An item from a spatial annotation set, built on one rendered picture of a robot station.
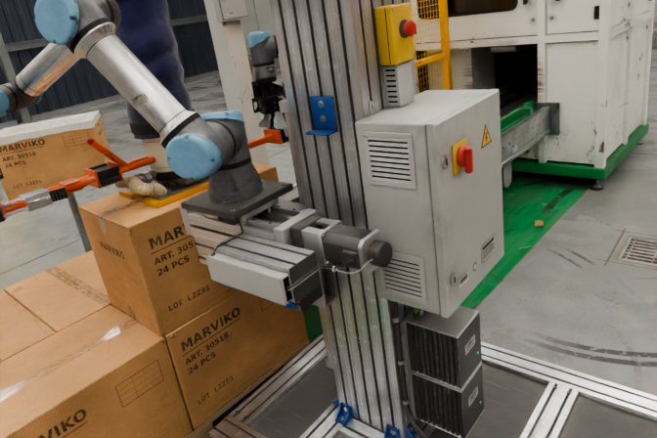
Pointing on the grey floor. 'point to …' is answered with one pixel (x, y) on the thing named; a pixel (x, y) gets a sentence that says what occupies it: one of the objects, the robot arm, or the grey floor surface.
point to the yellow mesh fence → (441, 21)
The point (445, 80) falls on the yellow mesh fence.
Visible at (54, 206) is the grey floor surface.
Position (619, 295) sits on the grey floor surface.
